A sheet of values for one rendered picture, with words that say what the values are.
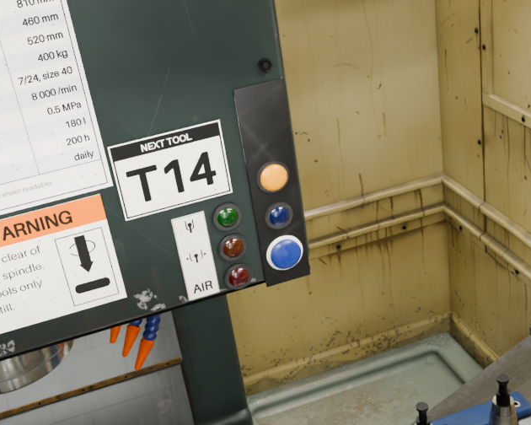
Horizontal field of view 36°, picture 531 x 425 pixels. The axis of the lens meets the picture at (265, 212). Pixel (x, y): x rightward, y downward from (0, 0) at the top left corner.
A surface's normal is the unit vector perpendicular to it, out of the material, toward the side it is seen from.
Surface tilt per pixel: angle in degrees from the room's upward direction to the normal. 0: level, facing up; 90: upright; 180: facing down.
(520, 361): 24
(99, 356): 90
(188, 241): 90
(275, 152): 90
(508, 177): 90
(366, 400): 0
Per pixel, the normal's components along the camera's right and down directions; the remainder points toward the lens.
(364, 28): 0.30, 0.40
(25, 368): 0.53, 0.32
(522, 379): -0.52, -0.69
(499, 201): -0.94, 0.26
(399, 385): -0.14, -0.88
